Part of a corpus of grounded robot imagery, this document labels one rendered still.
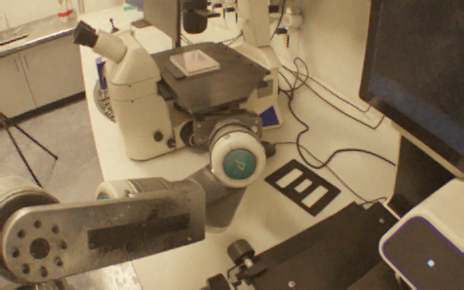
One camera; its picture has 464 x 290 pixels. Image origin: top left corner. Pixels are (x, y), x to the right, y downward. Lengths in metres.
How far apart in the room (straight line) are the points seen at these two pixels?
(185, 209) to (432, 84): 0.32
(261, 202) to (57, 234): 0.49
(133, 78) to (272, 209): 0.41
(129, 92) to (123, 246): 0.44
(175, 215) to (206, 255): 0.25
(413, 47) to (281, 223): 0.45
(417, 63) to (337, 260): 0.31
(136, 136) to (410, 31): 0.63
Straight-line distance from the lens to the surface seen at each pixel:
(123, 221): 0.30
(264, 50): 0.86
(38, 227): 0.26
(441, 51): 0.33
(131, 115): 0.71
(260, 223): 0.63
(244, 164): 0.45
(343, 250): 0.49
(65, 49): 2.80
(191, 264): 0.58
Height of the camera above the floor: 1.25
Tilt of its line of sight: 38 degrees down
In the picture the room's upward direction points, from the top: straight up
